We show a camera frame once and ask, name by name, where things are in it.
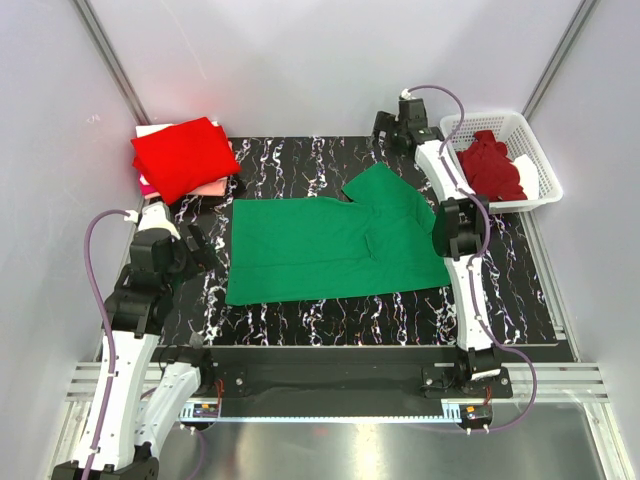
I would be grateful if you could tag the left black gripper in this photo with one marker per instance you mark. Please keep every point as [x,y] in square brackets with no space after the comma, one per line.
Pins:
[200,258]

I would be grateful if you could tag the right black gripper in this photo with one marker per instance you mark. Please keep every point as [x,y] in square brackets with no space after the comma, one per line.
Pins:
[384,123]

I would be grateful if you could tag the green t shirt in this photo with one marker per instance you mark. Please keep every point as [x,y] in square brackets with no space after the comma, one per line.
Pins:
[378,240]

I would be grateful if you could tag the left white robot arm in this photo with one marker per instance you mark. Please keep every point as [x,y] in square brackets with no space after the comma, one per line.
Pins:
[126,429]

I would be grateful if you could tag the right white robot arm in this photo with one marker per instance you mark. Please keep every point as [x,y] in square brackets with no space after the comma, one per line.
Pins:
[460,236]

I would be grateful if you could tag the folded pink t shirt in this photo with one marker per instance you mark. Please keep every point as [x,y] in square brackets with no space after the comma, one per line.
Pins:
[213,189]

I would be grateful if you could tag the folded magenta t shirt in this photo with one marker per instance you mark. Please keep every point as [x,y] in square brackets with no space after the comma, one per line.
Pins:
[147,190]

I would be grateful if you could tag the folded red t shirt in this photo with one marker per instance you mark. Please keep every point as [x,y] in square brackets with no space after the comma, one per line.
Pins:
[178,159]

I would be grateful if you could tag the black marble pattern mat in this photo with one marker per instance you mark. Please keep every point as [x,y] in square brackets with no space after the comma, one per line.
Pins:
[292,167]

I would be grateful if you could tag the dark red t shirt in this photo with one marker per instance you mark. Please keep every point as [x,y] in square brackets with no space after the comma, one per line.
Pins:
[489,171]

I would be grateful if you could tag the folded white t shirt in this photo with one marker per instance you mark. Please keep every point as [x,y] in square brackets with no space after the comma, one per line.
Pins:
[147,130]

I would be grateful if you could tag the white plastic basket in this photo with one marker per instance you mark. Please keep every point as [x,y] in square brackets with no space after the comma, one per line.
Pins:
[512,129]

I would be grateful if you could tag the white cloth in basket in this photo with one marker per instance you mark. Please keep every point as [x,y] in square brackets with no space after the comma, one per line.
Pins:
[529,176]

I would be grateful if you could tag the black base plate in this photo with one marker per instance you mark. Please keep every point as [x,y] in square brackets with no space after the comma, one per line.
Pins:
[431,371]

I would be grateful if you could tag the right aluminium corner post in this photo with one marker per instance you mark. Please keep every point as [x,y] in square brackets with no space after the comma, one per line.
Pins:
[579,20]

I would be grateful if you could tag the aluminium corner post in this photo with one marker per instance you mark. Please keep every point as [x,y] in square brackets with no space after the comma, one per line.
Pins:
[579,20]
[107,53]

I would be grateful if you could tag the left aluminium corner post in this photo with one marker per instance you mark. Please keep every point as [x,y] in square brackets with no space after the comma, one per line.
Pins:
[107,53]

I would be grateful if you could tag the aluminium frame rail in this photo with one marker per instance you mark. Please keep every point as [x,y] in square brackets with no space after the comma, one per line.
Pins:
[547,383]

